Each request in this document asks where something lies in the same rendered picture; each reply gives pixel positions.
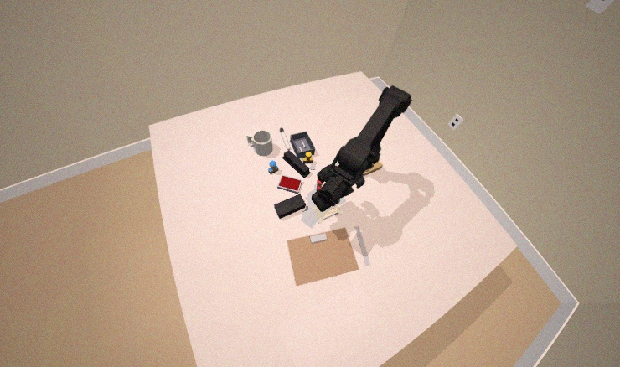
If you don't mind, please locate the grey flat bar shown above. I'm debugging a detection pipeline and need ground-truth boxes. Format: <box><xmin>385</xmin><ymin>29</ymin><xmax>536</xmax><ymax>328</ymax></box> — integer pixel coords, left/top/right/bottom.
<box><xmin>354</xmin><ymin>226</ymin><xmax>371</xmax><ymax>266</ymax></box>

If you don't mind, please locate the cream paper card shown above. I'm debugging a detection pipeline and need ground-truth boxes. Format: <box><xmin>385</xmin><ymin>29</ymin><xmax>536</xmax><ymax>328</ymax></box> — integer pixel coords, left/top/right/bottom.
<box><xmin>311</xmin><ymin>204</ymin><xmax>343</xmax><ymax>224</ymax></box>

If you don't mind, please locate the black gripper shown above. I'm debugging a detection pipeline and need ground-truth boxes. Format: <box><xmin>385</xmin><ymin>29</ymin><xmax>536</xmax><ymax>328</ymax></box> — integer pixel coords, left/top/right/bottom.
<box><xmin>311</xmin><ymin>176</ymin><xmax>365</xmax><ymax>212</ymax></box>

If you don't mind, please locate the grey mug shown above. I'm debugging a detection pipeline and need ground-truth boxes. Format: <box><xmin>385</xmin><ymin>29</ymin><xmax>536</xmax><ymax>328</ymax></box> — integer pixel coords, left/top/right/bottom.
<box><xmin>246</xmin><ymin>130</ymin><xmax>272</xmax><ymax>156</ymax></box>

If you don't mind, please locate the white marker with black cap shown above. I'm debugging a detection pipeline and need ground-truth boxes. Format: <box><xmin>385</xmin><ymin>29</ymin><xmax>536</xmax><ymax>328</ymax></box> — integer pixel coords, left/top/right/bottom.
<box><xmin>279</xmin><ymin>128</ymin><xmax>290</xmax><ymax>150</ymax></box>

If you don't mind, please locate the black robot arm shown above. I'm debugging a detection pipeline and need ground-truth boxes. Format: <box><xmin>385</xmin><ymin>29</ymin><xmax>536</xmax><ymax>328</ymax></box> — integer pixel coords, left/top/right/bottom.
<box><xmin>317</xmin><ymin>86</ymin><xmax>412</xmax><ymax>206</ymax></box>

